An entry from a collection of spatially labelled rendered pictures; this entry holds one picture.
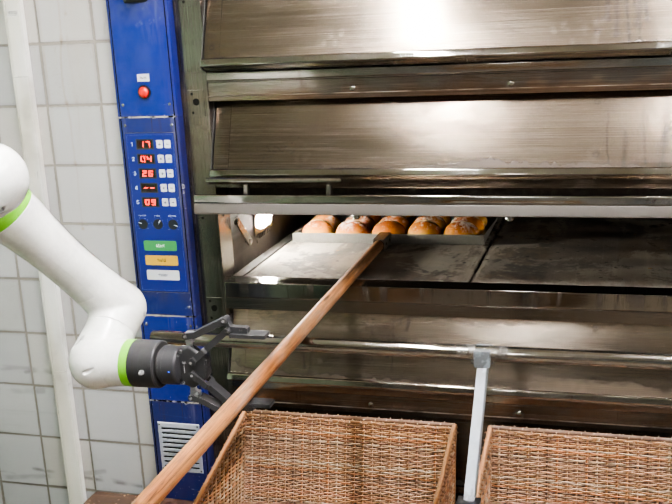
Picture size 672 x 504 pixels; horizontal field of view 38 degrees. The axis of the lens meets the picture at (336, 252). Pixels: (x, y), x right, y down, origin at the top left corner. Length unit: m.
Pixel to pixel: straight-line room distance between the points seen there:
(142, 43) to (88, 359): 0.84
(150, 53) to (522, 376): 1.16
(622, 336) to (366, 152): 0.72
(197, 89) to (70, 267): 0.66
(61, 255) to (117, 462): 1.02
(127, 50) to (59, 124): 0.29
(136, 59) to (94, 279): 0.67
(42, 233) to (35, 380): 1.00
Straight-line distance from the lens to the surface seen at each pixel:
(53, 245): 1.93
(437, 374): 2.39
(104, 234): 2.61
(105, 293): 1.99
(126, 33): 2.45
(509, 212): 2.11
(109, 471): 2.86
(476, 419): 1.93
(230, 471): 2.50
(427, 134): 2.27
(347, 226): 2.81
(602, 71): 2.21
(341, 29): 2.28
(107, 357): 1.94
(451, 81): 2.24
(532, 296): 2.31
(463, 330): 2.38
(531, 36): 2.19
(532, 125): 2.24
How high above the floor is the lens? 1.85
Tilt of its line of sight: 14 degrees down
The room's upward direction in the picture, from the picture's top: 3 degrees counter-clockwise
